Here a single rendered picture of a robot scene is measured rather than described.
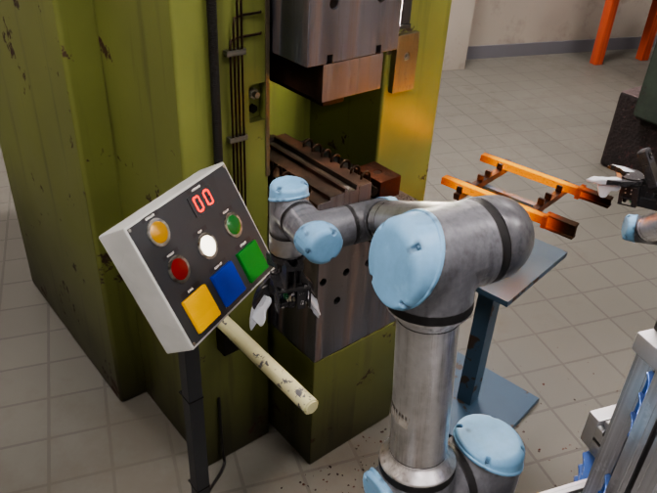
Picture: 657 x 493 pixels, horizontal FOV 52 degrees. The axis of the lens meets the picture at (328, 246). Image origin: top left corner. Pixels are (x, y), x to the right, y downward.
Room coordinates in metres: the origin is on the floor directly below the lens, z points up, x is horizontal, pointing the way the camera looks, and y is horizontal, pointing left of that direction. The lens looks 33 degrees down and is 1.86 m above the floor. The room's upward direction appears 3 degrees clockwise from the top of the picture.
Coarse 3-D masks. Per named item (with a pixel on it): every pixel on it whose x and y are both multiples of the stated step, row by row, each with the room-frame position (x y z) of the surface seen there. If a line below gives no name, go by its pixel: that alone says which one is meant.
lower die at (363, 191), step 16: (272, 144) 1.92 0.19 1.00; (288, 144) 1.93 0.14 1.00; (288, 160) 1.83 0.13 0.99; (320, 160) 1.84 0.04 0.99; (304, 176) 1.73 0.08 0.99; (320, 176) 1.73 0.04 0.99; (352, 176) 1.74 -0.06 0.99; (320, 192) 1.65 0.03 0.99; (336, 192) 1.65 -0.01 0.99; (352, 192) 1.67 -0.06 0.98; (368, 192) 1.71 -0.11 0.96; (320, 208) 1.59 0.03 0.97
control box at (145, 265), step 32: (192, 192) 1.24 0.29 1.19; (224, 192) 1.31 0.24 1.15; (128, 224) 1.08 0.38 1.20; (192, 224) 1.19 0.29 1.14; (224, 224) 1.26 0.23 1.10; (128, 256) 1.05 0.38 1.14; (160, 256) 1.08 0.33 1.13; (192, 256) 1.14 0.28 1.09; (224, 256) 1.20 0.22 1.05; (128, 288) 1.06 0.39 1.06; (160, 288) 1.04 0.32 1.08; (192, 288) 1.09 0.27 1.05; (160, 320) 1.03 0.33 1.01
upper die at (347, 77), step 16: (272, 64) 1.74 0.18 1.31; (288, 64) 1.69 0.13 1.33; (336, 64) 1.61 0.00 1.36; (352, 64) 1.64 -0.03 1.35; (368, 64) 1.68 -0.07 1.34; (288, 80) 1.69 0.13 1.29; (304, 80) 1.64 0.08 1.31; (320, 80) 1.59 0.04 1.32; (336, 80) 1.61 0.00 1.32; (352, 80) 1.65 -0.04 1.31; (368, 80) 1.68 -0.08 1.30; (320, 96) 1.59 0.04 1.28; (336, 96) 1.61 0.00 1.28
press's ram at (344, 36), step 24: (288, 0) 1.61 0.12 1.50; (312, 0) 1.56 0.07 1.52; (336, 0) 1.61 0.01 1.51; (360, 0) 1.65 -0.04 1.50; (384, 0) 1.71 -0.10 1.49; (288, 24) 1.61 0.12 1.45; (312, 24) 1.56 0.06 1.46; (336, 24) 1.61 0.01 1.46; (360, 24) 1.66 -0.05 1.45; (384, 24) 1.71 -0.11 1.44; (288, 48) 1.60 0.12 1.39; (312, 48) 1.56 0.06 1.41; (336, 48) 1.61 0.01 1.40; (360, 48) 1.66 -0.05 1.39; (384, 48) 1.72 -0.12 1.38
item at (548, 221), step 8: (448, 176) 1.88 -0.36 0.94; (448, 184) 1.85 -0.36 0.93; (456, 184) 1.84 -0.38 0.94; (464, 184) 1.83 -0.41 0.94; (464, 192) 1.82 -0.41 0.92; (472, 192) 1.80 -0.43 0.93; (480, 192) 1.79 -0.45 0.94; (488, 192) 1.79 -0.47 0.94; (528, 208) 1.70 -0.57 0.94; (536, 216) 1.66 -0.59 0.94; (544, 216) 1.65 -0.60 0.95; (552, 216) 1.64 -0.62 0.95; (560, 216) 1.64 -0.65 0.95; (544, 224) 1.64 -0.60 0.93; (552, 224) 1.64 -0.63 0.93; (560, 224) 1.62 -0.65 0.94; (568, 224) 1.60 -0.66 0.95; (576, 224) 1.60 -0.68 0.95; (560, 232) 1.62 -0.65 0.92; (568, 232) 1.61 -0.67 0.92
